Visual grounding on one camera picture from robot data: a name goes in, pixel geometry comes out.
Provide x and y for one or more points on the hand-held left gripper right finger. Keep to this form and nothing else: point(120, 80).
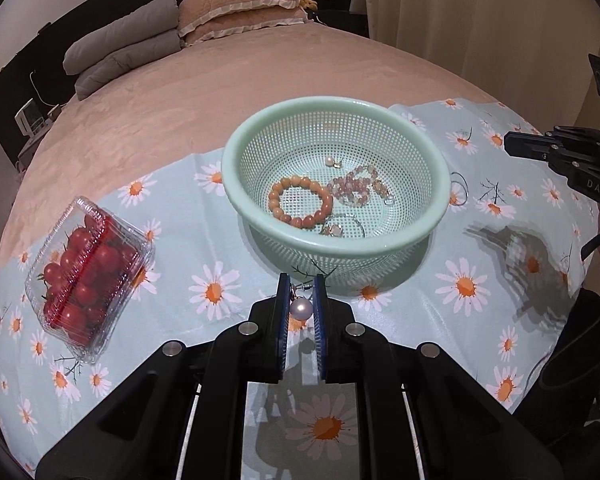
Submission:
point(320, 325)

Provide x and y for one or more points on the grey pillow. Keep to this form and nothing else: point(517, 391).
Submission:
point(125, 30)
point(130, 65)

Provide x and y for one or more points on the cream curtain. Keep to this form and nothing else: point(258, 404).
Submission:
point(480, 25)

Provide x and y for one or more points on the light blue daisy cloth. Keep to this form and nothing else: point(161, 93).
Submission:
point(180, 320)

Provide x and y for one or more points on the beige frilled pillow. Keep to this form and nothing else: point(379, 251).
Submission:
point(235, 2)
point(250, 25)

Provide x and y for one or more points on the clear box of cherry tomatoes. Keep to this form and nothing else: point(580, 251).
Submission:
point(85, 280)

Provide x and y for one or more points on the small white bedside device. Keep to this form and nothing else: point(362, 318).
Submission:
point(30, 117)

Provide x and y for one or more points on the black headboard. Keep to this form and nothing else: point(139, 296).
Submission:
point(10, 95)

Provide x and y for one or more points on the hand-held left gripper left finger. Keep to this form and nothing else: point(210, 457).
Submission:
point(281, 320)

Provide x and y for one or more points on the beige bed blanket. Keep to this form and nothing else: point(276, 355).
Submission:
point(180, 100)

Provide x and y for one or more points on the white pearl earring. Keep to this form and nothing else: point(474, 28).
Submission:
point(301, 308)
point(329, 162)

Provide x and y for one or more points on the green plastic colander basket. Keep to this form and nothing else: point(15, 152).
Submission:
point(260, 125)

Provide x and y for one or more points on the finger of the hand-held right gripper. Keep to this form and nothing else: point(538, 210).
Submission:
point(530, 145)

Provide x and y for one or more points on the dark bedside table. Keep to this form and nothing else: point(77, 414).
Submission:
point(340, 20)

